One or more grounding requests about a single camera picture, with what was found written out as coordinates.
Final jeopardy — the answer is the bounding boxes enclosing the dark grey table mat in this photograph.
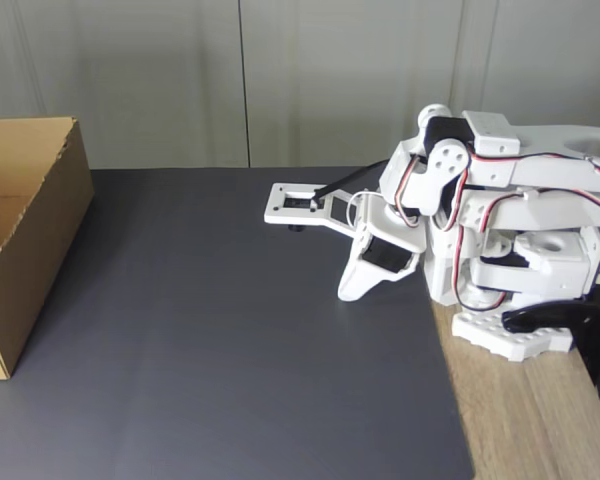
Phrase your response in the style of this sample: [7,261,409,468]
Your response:
[0,167,476,480]

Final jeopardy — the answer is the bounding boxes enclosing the brown cardboard box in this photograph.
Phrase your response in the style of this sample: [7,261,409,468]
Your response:
[0,116,95,381]

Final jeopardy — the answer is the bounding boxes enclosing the black camera cable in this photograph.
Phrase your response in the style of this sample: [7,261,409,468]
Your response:
[311,158,395,202]

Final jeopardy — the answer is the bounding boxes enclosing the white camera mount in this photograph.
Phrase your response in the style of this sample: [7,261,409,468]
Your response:
[263,181,367,236]

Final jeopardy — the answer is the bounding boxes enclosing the black table clamp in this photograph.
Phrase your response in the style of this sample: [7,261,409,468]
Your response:
[501,298,600,387]

